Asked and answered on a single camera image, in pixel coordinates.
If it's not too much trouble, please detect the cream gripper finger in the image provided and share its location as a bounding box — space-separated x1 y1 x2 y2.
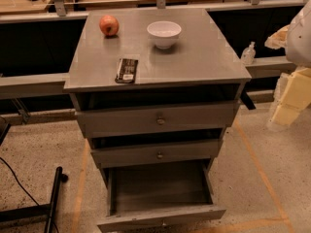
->
271 68 311 126

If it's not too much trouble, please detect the black rxbar chocolate wrapper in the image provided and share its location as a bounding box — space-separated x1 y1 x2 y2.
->
115 58 138 83

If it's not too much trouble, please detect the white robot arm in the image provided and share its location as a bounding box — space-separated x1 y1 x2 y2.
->
271 1 311 126

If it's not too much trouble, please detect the grey top drawer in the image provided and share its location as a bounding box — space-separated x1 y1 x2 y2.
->
77 101 239 138

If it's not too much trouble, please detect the grey wooden drawer cabinet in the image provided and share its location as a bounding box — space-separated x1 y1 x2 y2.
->
63 7 253 180

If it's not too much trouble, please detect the grey open bottom drawer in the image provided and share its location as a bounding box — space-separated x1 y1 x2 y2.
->
98 160 225 233

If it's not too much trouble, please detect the grey middle drawer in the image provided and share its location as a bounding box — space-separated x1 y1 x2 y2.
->
91 139 223 168

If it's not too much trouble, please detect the clear sanitizer pump bottle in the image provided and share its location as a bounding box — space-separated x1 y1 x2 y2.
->
241 42 256 65

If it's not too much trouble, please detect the white ceramic bowl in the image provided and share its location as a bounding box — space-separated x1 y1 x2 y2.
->
147 21 182 50

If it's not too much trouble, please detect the red apple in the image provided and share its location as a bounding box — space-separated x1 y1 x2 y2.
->
99 15 120 37

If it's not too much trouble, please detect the black metal stand leg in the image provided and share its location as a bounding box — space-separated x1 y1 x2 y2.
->
0 166 68 233

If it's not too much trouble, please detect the grey metal rail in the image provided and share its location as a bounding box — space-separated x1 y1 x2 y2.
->
0 56 295 100

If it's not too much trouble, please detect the black floor cable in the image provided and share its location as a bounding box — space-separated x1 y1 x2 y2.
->
0 156 60 233

